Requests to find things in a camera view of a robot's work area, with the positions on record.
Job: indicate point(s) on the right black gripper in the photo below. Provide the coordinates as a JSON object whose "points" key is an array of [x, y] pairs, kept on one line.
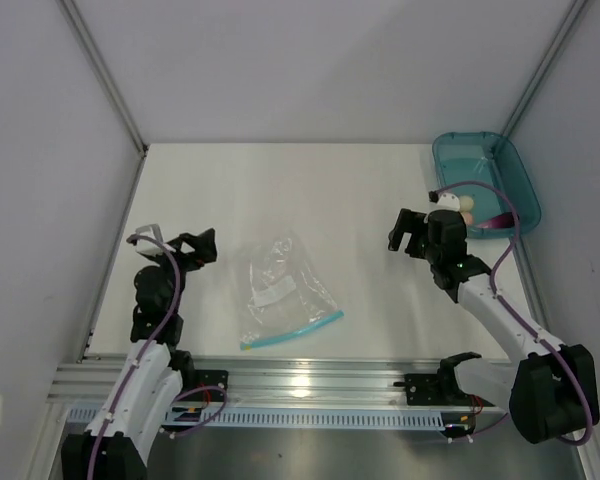
{"points": [[407, 222]]}

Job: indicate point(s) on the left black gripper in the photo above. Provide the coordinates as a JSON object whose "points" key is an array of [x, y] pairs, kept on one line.
{"points": [[203, 250]]}

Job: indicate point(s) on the cream white egg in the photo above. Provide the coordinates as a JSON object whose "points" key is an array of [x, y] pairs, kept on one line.
{"points": [[466, 203]]}

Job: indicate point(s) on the clear zip top bag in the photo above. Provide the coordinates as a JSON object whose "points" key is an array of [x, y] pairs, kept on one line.
{"points": [[279, 296]]}

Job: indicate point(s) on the purple eggplant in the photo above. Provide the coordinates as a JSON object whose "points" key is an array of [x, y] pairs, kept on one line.
{"points": [[503, 221]]}

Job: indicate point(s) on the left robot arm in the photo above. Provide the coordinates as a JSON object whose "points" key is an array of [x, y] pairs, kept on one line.
{"points": [[117, 442]]}

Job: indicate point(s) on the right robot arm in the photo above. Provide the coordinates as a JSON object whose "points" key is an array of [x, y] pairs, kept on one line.
{"points": [[549, 388]]}

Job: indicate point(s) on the teal plastic bin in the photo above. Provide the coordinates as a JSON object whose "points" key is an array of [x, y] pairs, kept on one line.
{"points": [[487, 167]]}

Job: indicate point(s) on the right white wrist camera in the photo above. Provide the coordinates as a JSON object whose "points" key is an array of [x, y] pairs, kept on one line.
{"points": [[444, 201]]}

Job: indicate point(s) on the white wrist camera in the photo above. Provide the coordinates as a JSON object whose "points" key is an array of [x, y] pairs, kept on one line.
{"points": [[444, 201], [148, 241]]}

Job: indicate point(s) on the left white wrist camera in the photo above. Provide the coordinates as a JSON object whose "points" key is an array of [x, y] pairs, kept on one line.
{"points": [[148, 241]]}

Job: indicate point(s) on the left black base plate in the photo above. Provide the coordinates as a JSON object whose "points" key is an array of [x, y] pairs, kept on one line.
{"points": [[205, 378]]}

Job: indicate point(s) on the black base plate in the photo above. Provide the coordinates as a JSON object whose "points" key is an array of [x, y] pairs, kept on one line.
{"points": [[205, 378], [427, 389]]}

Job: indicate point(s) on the aluminium rail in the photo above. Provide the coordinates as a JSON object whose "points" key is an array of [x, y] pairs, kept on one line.
{"points": [[253, 380]]}

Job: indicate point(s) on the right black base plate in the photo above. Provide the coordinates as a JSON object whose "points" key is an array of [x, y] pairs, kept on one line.
{"points": [[427, 389]]}

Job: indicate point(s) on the white slotted cable duct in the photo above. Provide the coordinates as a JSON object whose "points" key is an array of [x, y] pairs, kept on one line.
{"points": [[392, 419]]}

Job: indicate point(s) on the right aluminium frame post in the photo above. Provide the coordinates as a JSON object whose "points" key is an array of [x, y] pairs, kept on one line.
{"points": [[568, 25]]}

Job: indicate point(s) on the aluminium frame post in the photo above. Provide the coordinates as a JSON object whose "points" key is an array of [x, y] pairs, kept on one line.
{"points": [[568, 25], [91, 51]]}

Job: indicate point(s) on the left aluminium frame post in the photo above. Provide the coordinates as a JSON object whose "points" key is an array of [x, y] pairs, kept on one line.
{"points": [[91, 51]]}

